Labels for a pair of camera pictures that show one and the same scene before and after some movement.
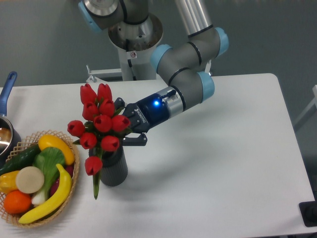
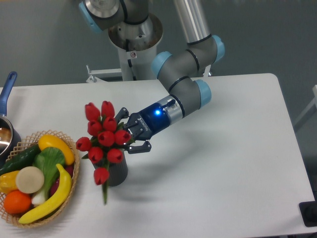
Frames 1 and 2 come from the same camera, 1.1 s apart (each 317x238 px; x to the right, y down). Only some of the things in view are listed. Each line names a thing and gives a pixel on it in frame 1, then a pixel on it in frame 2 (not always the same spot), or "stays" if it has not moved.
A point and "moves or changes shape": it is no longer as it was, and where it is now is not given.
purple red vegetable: [70, 169] stays
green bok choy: [49, 160] stays
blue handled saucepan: [10, 139] stays
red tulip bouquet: [99, 129] moves or changes shape
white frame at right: [313, 102] stays
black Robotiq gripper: [143, 115] -> [142, 125]
